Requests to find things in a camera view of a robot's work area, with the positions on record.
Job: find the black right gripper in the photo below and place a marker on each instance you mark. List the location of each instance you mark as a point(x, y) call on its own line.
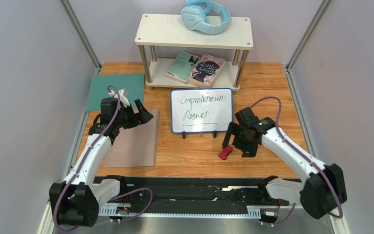
point(242, 137)

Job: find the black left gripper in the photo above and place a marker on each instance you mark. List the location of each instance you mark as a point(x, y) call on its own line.
point(142, 117)

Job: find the red whiteboard eraser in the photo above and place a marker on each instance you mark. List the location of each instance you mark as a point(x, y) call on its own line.
point(225, 152)

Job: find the blue framed whiteboard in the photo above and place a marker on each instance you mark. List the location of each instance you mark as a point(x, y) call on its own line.
point(201, 110)

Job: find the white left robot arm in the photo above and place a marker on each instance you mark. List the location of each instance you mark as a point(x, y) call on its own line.
point(76, 202)

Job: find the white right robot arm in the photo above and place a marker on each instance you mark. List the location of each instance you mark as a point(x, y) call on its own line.
point(321, 187)

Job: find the pinkish brown mat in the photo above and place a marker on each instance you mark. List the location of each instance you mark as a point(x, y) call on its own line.
point(135, 147)

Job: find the teal paperback book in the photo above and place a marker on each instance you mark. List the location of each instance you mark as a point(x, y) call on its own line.
point(181, 67)

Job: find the floral Little Women book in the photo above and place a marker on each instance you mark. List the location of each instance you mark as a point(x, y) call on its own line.
point(206, 71)

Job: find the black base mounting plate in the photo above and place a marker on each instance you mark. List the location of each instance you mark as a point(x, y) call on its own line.
point(195, 195)

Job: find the white two-tier shelf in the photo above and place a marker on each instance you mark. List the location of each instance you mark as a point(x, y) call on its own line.
point(169, 31)

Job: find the light blue headphones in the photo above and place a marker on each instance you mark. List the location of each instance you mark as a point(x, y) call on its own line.
point(194, 16)

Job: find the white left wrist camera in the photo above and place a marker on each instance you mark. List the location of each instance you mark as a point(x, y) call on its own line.
point(122, 94)

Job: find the metal wire whiteboard stand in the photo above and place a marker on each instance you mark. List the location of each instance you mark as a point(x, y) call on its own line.
point(184, 134)

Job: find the aluminium slotted rail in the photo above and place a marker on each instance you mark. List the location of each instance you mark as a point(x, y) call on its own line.
point(116, 211)

